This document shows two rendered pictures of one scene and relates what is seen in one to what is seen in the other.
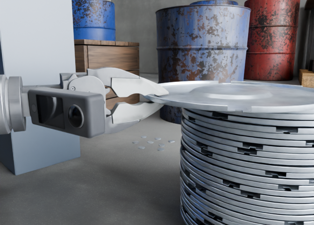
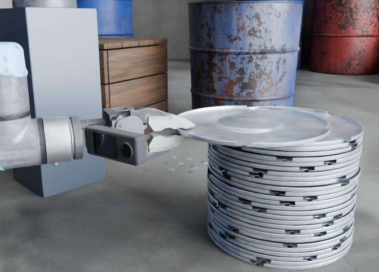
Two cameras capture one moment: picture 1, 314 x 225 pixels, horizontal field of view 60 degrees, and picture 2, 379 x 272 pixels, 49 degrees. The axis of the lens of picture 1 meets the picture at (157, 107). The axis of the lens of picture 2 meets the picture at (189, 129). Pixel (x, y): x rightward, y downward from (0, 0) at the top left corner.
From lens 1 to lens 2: 0.35 m
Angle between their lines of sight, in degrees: 4
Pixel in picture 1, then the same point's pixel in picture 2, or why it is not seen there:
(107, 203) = (139, 222)
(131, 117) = (163, 147)
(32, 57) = (60, 77)
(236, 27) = (283, 26)
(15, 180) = (45, 202)
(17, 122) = (79, 153)
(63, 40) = (88, 57)
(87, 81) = (130, 120)
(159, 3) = not seen: outside the picture
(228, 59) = (273, 65)
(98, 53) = (119, 58)
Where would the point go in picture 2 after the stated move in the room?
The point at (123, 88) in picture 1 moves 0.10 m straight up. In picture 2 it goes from (157, 124) to (156, 65)
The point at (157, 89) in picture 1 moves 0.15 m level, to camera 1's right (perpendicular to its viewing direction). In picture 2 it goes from (185, 124) to (270, 124)
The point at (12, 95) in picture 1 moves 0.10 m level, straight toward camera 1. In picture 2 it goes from (76, 133) to (94, 150)
